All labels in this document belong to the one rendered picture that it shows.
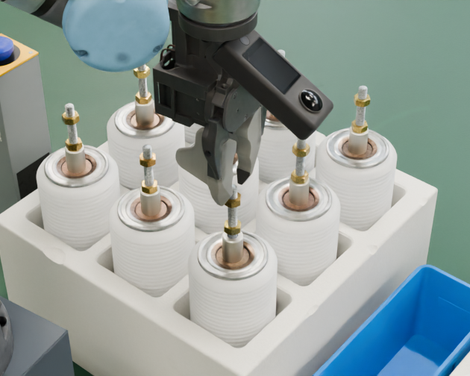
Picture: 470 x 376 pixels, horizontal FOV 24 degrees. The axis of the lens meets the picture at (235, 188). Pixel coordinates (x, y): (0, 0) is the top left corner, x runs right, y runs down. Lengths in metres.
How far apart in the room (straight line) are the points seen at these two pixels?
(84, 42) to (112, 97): 1.06
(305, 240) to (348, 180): 0.11
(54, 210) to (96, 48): 0.53
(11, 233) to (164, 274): 0.21
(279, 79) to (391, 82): 0.90
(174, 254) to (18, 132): 0.30
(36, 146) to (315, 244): 0.42
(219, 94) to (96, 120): 0.80
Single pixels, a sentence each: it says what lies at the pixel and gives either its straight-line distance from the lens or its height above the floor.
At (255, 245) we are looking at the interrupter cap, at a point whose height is 0.25.
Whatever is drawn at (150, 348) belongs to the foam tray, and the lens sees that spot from 1.24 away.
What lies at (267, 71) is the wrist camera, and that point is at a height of 0.51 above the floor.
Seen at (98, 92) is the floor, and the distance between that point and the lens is 1.84.
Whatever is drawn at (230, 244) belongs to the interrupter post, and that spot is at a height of 0.28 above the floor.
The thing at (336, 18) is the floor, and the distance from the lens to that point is 2.03.
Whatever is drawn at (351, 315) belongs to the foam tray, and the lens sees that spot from 1.31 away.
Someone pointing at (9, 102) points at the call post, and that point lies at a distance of 1.37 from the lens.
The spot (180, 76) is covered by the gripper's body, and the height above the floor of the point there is 0.49.
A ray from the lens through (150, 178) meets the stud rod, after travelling 1.19.
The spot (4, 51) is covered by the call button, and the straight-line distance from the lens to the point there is 1.36.
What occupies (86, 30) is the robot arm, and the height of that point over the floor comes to 0.66.
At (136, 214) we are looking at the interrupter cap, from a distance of 1.22.
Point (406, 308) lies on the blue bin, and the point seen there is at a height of 0.07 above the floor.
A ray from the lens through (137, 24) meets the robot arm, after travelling 0.77.
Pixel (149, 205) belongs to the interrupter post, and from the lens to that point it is 1.20.
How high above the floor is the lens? 1.06
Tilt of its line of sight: 41 degrees down
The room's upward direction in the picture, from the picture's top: straight up
